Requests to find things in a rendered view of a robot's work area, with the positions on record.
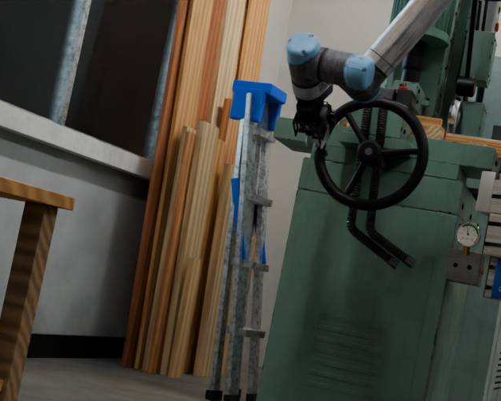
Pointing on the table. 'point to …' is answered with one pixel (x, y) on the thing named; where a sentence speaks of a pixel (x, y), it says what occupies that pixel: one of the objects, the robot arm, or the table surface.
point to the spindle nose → (413, 63)
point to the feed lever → (466, 83)
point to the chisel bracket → (414, 94)
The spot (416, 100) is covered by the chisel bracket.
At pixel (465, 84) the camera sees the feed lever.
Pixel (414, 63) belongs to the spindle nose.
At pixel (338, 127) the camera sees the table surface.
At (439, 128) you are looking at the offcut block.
